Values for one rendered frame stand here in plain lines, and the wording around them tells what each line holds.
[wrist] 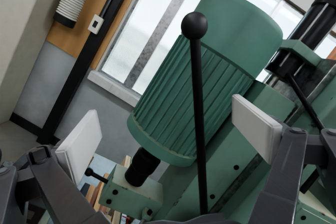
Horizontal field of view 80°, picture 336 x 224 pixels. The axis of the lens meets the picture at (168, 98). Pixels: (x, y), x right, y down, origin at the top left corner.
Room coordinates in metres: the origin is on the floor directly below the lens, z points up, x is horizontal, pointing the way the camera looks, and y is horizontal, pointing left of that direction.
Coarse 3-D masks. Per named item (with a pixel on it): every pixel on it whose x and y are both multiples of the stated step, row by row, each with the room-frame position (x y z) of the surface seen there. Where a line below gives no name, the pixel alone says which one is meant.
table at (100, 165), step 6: (96, 156) 0.66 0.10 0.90; (102, 156) 0.68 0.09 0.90; (96, 162) 0.63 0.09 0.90; (102, 162) 0.65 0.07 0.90; (108, 162) 0.67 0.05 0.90; (114, 162) 0.69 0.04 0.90; (96, 168) 0.60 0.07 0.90; (102, 168) 0.62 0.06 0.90; (108, 168) 0.64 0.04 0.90; (84, 174) 0.55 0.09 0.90; (102, 174) 0.60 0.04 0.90; (84, 180) 0.53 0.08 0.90; (90, 180) 0.54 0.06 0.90; (96, 180) 0.56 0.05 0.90; (78, 186) 0.50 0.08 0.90; (96, 186) 0.54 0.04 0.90; (48, 222) 0.37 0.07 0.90
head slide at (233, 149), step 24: (264, 96) 0.38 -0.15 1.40; (216, 144) 0.39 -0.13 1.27; (240, 144) 0.39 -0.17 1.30; (168, 168) 0.50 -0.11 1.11; (192, 168) 0.41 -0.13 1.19; (216, 168) 0.39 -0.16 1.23; (240, 168) 0.40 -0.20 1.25; (168, 192) 0.43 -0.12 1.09; (192, 192) 0.38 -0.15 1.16; (216, 192) 0.39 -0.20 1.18; (168, 216) 0.38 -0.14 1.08; (192, 216) 0.39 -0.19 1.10
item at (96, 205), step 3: (105, 174) 0.53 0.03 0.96; (108, 174) 0.54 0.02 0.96; (105, 177) 0.52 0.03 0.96; (99, 183) 0.52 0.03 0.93; (102, 183) 0.50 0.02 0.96; (99, 186) 0.50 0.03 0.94; (102, 186) 0.49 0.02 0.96; (99, 189) 0.47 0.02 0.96; (99, 192) 0.46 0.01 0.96; (99, 195) 0.45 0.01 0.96; (96, 198) 0.44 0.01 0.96; (96, 201) 0.43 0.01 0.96; (96, 204) 0.42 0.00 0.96; (99, 204) 0.43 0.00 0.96; (93, 207) 0.41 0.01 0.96; (96, 207) 0.42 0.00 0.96; (96, 210) 0.41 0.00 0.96
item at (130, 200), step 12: (120, 168) 0.44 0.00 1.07; (108, 180) 0.41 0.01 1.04; (120, 180) 0.40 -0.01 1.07; (108, 192) 0.39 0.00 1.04; (120, 192) 0.39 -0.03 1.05; (132, 192) 0.40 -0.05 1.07; (144, 192) 0.41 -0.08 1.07; (156, 192) 0.44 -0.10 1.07; (108, 204) 0.39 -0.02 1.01; (120, 204) 0.39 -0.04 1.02; (132, 204) 0.40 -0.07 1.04; (144, 204) 0.41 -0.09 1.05; (156, 204) 0.41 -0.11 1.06; (132, 216) 0.40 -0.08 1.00
